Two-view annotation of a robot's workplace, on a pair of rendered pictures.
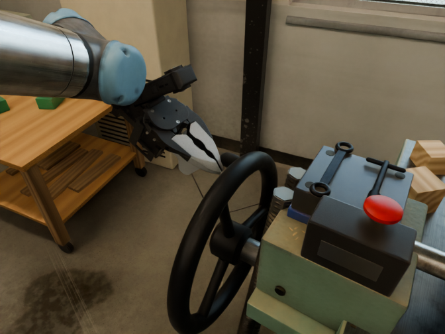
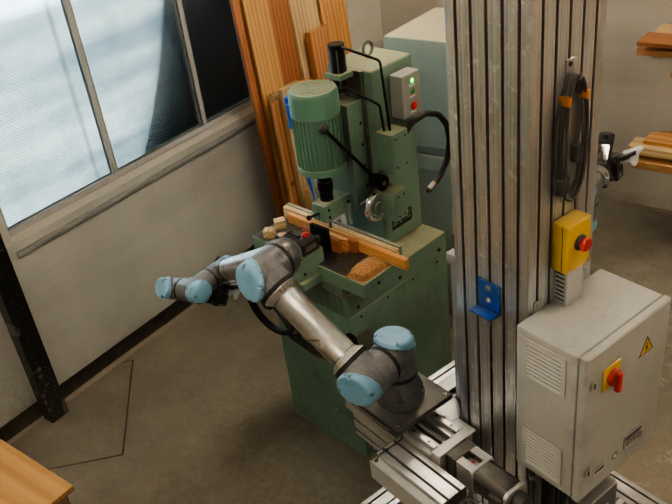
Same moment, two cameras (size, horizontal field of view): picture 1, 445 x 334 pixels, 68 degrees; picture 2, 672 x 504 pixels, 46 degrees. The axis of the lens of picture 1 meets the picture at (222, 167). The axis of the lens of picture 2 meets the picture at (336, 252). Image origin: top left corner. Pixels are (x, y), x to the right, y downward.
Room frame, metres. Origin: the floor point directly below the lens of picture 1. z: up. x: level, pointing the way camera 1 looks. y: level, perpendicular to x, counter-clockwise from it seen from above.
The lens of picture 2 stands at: (-0.61, 2.22, 2.45)
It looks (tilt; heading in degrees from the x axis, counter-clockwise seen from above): 31 degrees down; 286
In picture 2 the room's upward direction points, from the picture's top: 8 degrees counter-clockwise
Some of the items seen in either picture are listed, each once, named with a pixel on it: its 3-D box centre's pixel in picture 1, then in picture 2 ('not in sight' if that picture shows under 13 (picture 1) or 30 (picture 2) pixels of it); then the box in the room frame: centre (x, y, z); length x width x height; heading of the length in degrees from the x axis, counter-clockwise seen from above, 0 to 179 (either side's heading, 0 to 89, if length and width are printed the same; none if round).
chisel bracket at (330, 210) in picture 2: not in sight; (332, 207); (0.13, -0.32, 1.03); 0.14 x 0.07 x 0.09; 58
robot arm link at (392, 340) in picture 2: not in sight; (394, 352); (-0.22, 0.46, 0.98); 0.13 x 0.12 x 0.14; 65
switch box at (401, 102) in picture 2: not in sight; (405, 93); (-0.15, -0.50, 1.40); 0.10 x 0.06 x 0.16; 58
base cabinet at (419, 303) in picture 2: not in sight; (366, 335); (0.08, -0.40, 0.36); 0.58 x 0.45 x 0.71; 58
